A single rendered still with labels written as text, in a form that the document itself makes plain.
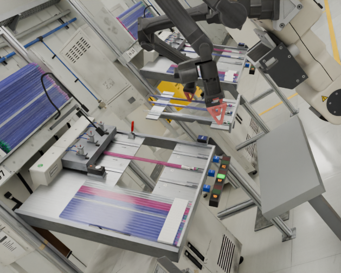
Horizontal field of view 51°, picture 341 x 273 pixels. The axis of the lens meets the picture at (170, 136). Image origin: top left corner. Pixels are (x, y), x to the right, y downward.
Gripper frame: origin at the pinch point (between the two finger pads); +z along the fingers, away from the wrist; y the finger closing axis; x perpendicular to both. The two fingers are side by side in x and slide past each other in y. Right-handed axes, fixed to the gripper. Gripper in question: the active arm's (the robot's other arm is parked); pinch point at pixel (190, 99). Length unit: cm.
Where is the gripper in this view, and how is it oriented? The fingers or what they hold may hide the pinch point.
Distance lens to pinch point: 218.3
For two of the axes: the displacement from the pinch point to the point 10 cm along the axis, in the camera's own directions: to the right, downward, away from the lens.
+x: 9.6, 1.6, -2.4
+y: -2.9, 5.3, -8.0
